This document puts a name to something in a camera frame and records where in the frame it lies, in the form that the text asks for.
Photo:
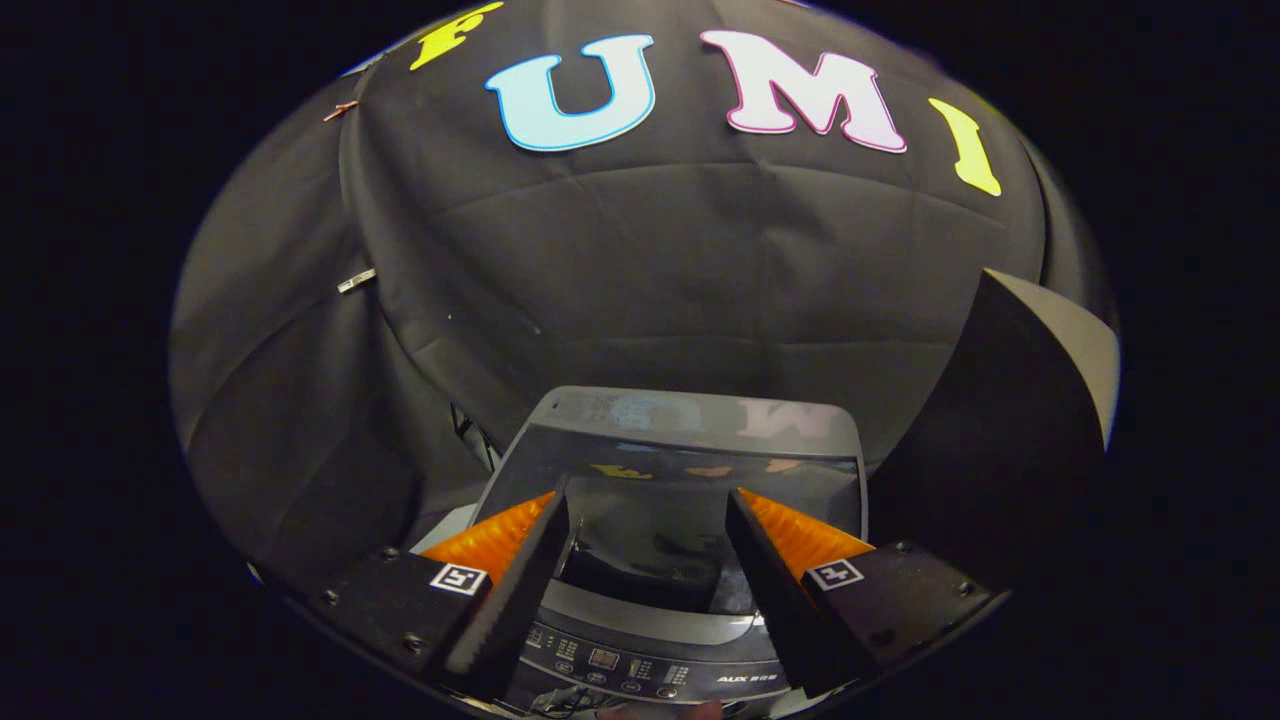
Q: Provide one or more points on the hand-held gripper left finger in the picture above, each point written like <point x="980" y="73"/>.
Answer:
<point x="515" y="590"/>

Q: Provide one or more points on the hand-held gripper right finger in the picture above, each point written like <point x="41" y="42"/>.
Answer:
<point x="765" y="580"/>

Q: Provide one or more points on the dark washing machine lid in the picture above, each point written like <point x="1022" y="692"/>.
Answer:
<point x="650" y="540"/>

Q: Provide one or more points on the grey washing machine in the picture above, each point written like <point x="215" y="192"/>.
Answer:
<point x="640" y="665"/>

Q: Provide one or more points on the grey top white cabinet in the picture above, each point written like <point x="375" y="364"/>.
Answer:
<point x="1000" y="420"/>

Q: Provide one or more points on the silver clip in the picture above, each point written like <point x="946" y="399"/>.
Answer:
<point x="357" y="280"/>

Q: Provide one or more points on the black backdrop cloth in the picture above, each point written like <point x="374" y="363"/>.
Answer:
<point x="650" y="250"/>

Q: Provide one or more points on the red clip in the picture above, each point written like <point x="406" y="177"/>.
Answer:
<point x="340" y="110"/>

